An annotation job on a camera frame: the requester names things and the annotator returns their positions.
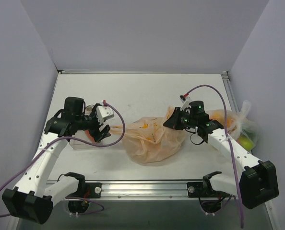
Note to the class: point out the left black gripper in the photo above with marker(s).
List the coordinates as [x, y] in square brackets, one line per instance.
[94, 124]

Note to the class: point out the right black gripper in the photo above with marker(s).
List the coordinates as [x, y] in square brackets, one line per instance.
[178, 119]

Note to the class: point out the fake watermelon slice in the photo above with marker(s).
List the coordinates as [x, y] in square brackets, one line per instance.
[89, 136]

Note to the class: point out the orange plastic shopping bag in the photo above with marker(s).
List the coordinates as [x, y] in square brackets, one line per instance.
[147, 140]

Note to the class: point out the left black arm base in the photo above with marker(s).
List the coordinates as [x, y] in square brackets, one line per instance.
[83, 202]

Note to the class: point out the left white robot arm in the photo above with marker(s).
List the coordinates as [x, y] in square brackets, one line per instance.
[59, 130]

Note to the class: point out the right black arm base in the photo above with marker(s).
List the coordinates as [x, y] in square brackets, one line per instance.
[211, 202]

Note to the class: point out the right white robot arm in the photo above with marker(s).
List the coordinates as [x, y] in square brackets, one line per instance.
[254, 181]

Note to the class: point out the clear bag of fruits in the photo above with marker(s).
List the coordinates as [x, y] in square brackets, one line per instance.
[239, 128]

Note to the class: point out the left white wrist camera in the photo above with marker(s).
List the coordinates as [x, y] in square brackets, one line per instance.
[103, 113]

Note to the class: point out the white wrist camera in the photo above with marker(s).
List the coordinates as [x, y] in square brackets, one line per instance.
[186, 100]
[103, 113]

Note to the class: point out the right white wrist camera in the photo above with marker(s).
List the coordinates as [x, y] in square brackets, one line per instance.
[186, 100]

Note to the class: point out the aluminium front rail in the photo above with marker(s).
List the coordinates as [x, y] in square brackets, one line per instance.
[142, 189]

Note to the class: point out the aluminium rail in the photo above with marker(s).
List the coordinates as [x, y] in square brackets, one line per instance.
[238, 150]
[142, 189]

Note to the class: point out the aluminium right side rail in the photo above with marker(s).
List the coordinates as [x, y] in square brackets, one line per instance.
[238, 150]

